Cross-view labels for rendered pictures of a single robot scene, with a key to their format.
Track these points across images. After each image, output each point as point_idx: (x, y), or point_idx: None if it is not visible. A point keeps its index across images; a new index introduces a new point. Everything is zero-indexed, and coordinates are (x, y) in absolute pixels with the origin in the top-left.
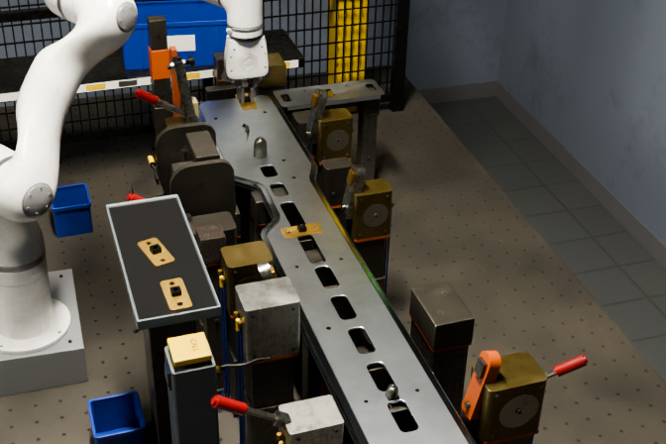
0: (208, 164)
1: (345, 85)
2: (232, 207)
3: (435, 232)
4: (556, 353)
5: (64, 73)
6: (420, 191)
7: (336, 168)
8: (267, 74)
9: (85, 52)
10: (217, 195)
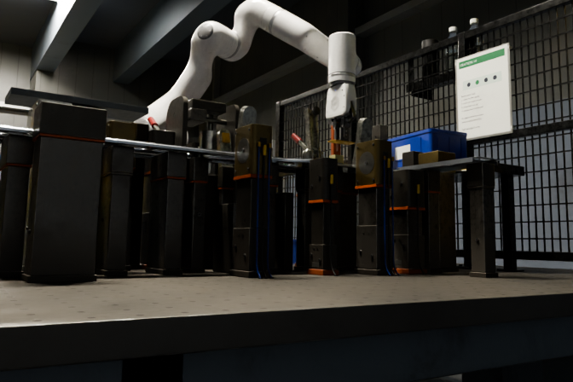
0: (176, 97)
1: (468, 163)
2: (181, 132)
3: (430, 282)
4: (211, 295)
5: (186, 70)
6: (507, 281)
7: (313, 159)
8: (350, 117)
9: (193, 55)
10: (177, 122)
